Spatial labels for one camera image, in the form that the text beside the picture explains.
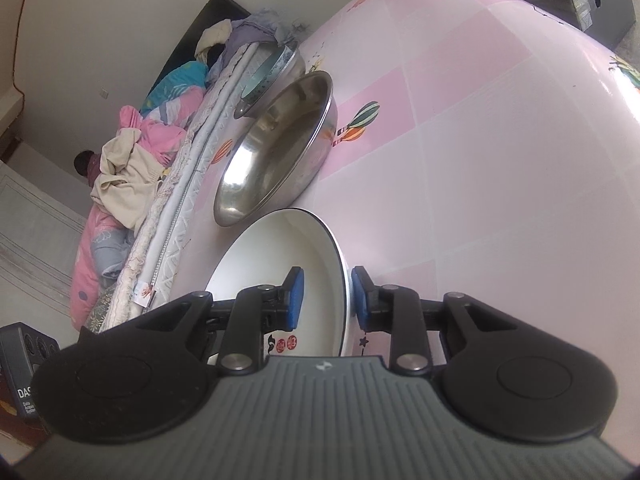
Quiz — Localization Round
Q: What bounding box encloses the purple grey bedsheet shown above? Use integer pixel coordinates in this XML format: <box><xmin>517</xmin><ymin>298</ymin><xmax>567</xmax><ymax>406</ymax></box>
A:
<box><xmin>206</xmin><ymin>8</ymin><xmax>302</xmax><ymax>82</ymax></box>

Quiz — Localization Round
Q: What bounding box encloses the white calligraphy plate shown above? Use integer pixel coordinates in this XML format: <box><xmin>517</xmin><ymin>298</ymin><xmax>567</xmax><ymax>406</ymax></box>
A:
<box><xmin>204</xmin><ymin>208</ymin><xmax>351</xmax><ymax>362</ymax></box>

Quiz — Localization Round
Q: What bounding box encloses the dark round object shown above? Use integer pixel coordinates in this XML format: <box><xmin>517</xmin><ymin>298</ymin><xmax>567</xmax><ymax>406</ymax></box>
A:
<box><xmin>73</xmin><ymin>149</ymin><xmax>102</xmax><ymax>181</ymax></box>

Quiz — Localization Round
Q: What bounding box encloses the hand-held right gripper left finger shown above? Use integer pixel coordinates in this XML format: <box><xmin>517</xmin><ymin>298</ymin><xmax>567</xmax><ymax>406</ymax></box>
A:
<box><xmin>135</xmin><ymin>266</ymin><xmax>305</xmax><ymax>376</ymax></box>

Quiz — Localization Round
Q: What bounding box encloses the medium steel bowl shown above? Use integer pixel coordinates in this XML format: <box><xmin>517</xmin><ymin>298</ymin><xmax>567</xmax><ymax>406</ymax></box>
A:
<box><xmin>233</xmin><ymin>44</ymin><xmax>306</xmax><ymax>119</ymax></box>

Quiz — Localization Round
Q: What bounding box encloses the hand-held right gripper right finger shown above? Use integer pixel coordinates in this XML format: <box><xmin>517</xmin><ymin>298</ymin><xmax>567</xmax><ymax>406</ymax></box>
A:
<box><xmin>351</xmin><ymin>266</ymin><xmax>521</xmax><ymax>376</ymax></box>

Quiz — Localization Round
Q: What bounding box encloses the white quilted mattress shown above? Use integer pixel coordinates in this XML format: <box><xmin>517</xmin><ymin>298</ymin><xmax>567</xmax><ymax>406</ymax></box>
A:
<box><xmin>82</xmin><ymin>40</ymin><xmax>302</xmax><ymax>333</ymax></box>

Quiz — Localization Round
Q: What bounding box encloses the blue ceramic bowl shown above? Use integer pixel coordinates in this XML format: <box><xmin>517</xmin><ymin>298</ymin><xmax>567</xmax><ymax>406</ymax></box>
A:
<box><xmin>240</xmin><ymin>47</ymin><xmax>297</xmax><ymax>107</ymax></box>

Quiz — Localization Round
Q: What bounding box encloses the teal printed pillow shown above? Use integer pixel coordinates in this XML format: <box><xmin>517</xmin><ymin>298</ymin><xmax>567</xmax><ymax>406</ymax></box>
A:
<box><xmin>139</xmin><ymin>59</ymin><xmax>209</xmax><ymax>117</ymax></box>

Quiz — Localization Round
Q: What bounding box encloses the cream cloth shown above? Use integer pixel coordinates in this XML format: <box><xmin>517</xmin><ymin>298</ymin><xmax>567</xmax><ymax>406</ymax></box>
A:
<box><xmin>194</xmin><ymin>18</ymin><xmax>234</xmax><ymax>57</ymax></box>

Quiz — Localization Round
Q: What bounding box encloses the pile of clothes on bed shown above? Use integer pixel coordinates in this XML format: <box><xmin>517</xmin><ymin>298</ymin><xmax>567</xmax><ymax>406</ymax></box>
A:
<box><xmin>70</xmin><ymin>104</ymin><xmax>190</xmax><ymax>325</ymax></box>

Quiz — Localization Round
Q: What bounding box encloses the bed with quilted mattress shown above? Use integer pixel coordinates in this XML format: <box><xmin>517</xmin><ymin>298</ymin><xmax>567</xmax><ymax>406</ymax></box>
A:
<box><xmin>149</xmin><ymin>0</ymin><xmax>252</xmax><ymax>107</ymax></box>

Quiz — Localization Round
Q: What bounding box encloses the large grey carton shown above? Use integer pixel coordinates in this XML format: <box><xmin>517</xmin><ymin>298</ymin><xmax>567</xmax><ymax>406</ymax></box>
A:
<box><xmin>551</xmin><ymin>0</ymin><xmax>640</xmax><ymax>47</ymax></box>

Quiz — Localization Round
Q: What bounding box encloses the mattress tag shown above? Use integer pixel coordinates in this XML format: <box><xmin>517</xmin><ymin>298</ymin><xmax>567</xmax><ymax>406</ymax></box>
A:
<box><xmin>133</xmin><ymin>282</ymin><xmax>156</xmax><ymax>310</ymax></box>

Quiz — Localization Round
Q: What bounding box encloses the beige garment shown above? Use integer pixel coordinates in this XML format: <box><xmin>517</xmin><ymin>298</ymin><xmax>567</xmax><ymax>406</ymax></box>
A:
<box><xmin>90</xmin><ymin>127</ymin><xmax>167</xmax><ymax>229</ymax></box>

